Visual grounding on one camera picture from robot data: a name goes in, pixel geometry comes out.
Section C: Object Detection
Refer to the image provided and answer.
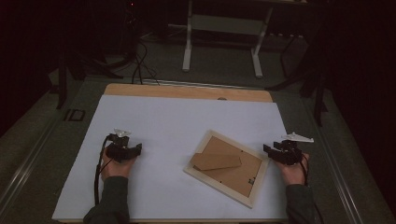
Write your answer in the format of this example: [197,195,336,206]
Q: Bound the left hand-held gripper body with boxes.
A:
[106,128,138,163]

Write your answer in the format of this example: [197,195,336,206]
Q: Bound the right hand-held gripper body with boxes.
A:
[273,132,315,166]

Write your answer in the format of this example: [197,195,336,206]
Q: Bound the wooden picture frame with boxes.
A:
[182,129,271,209]

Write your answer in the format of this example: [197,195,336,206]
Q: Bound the person's left hand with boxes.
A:
[100,147,138,182]

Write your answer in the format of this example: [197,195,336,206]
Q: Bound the person's right hand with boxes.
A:
[275,152,310,187]

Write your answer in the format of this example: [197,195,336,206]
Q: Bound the white table mat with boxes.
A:
[51,94,289,222]

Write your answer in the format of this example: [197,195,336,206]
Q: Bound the black metal stand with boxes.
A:
[265,27,330,128]
[55,46,124,110]

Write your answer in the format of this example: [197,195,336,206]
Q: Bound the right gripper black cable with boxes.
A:
[298,152,325,224]

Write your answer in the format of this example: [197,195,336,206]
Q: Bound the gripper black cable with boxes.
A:
[298,152,325,224]
[93,134,114,206]

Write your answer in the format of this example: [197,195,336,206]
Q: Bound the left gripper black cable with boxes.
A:
[93,134,114,206]

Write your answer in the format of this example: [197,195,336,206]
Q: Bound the metal floor rail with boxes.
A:
[0,115,61,207]
[306,92,366,224]

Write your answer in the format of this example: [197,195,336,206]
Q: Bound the black floor bracket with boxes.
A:
[63,108,87,122]

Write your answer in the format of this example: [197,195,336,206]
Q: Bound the black floor cables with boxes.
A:
[130,39,162,86]

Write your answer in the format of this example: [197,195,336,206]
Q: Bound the white metal desk frame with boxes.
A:
[181,0,276,79]

